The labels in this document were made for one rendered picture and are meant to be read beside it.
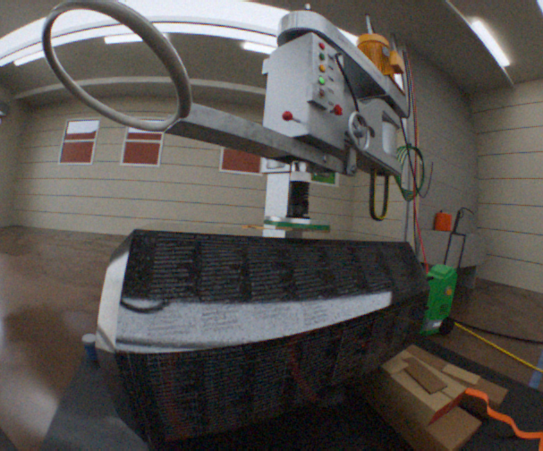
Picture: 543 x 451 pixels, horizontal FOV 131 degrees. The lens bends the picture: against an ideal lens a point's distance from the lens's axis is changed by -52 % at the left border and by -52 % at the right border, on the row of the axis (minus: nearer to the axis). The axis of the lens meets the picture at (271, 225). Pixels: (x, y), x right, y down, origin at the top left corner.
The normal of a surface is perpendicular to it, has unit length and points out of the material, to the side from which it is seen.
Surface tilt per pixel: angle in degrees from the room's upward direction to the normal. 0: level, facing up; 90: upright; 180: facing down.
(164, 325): 45
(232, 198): 90
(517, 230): 90
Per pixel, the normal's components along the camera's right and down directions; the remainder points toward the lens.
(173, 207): 0.31, 0.07
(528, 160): -0.95, -0.06
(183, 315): 0.29, -0.65
